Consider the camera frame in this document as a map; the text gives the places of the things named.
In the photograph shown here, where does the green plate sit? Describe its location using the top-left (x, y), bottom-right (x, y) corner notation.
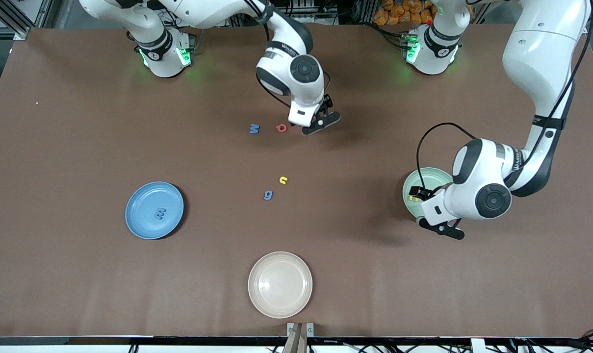
top-left (402, 167), bottom-right (455, 221)

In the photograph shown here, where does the orange packets pile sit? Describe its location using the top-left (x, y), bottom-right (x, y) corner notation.
top-left (373, 0), bottom-right (437, 26)

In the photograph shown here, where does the beige plate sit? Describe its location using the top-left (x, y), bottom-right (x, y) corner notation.
top-left (248, 252), bottom-right (313, 319)

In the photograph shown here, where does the blue plate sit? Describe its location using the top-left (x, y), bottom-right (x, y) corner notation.
top-left (125, 181), bottom-right (185, 240)

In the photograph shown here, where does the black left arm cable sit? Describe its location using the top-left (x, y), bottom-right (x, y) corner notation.
top-left (416, 123), bottom-right (476, 197)

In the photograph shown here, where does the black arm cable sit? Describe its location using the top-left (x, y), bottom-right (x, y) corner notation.
top-left (416, 123), bottom-right (476, 197)
top-left (256, 74), bottom-right (297, 111)

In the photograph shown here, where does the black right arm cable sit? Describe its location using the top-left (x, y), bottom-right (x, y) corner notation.
top-left (256, 74), bottom-right (297, 111)

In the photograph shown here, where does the metal bracket with wooden strip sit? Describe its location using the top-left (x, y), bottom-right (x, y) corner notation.
top-left (283, 322), bottom-right (315, 353)

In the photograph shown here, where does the aluminium frame profile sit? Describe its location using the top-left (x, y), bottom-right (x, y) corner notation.
top-left (0, 0), bottom-right (32, 41)

